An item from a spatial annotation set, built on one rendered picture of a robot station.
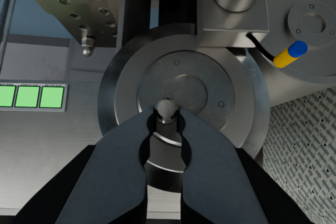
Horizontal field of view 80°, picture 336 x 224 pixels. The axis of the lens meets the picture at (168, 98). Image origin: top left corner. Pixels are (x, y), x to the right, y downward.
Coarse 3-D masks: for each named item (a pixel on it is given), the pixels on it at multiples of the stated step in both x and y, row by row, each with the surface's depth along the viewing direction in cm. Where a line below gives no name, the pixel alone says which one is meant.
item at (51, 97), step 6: (42, 90) 50; (48, 90) 50; (54, 90) 50; (60, 90) 50; (42, 96) 50; (48, 96) 50; (54, 96) 50; (60, 96) 50; (42, 102) 49; (48, 102) 50; (54, 102) 50; (60, 102) 50
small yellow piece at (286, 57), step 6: (246, 36) 15; (252, 36) 15; (258, 42) 14; (294, 42) 11; (300, 42) 11; (258, 48) 14; (288, 48) 12; (294, 48) 11; (300, 48) 11; (306, 48) 11; (264, 54) 14; (270, 54) 14; (282, 54) 12; (288, 54) 12; (294, 54) 12; (300, 54) 11; (276, 60) 13; (282, 60) 12; (288, 60) 12; (276, 66) 13; (282, 66) 13
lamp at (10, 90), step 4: (0, 88) 50; (4, 88) 50; (8, 88) 50; (12, 88) 50; (0, 92) 50; (4, 92) 50; (8, 92) 50; (12, 92) 50; (0, 96) 50; (4, 96) 50; (8, 96) 50; (12, 96) 50; (0, 100) 50; (4, 100) 50; (8, 100) 50; (0, 104) 49; (4, 104) 49; (8, 104) 49
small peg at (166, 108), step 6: (162, 102) 12; (168, 102) 12; (174, 102) 12; (156, 108) 12; (162, 108) 12; (168, 108) 12; (174, 108) 12; (156, 114) 12; (162, 114) 12; (168, 114) 12; (174, 114) 12; (162, 120) 13; (168, 120) 13
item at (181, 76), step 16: (160, 64) 16; (176, 64) 16; (192, 64) 16; (208, 64) 16; (144, 80) 15; (160, 80) 15; (176, 80) 16; (192, 80) 16; (208, 80) 16; (224, 80) 16; (144, 96) 15; (160, 96) 15; (176, 96) 15; (192, 96) 15; (208, 96) 15; (224, 96) 15; (192, 112) 15; (208, 112) 15; (224, 112) 15; (160, 128) 15; (176, 144) 15
